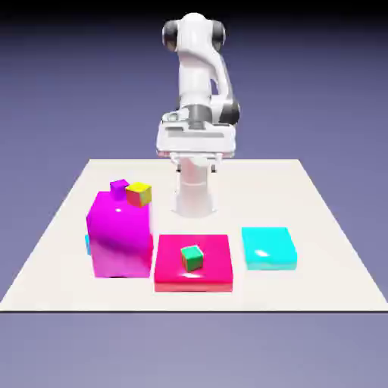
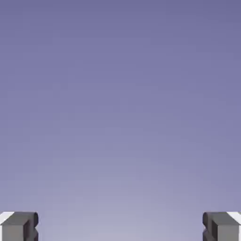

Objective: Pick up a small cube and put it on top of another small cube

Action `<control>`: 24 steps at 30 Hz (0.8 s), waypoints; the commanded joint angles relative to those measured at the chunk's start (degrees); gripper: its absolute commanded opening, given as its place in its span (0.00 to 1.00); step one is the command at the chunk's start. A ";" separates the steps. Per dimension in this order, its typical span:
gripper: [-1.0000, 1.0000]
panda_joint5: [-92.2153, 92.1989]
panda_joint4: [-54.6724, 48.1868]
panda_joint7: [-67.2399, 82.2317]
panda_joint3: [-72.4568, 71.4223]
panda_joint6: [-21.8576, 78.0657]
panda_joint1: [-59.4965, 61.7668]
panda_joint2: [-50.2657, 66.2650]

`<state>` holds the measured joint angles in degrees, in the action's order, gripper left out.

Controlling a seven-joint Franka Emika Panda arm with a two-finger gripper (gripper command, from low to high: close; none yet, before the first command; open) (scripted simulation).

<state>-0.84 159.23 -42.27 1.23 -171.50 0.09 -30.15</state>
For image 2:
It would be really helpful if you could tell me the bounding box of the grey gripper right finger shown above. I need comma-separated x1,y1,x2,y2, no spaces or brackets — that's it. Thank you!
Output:
202,211,241,241

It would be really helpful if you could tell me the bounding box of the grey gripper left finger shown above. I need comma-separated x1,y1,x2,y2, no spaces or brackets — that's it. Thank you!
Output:
0,211,40,241

